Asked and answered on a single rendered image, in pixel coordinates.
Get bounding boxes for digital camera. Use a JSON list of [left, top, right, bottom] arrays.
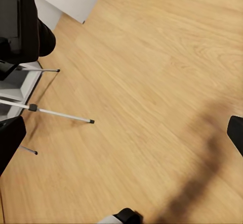
[[0, 0, 56, 64]]

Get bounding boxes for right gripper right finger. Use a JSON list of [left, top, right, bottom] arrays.
[[227, 115, 243, 156]]

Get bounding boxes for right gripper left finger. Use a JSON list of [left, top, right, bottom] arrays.
[[0, 116, 26, 177]]

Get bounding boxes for camera tripod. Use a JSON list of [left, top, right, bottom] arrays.
[[0, 65, 94, 123]]

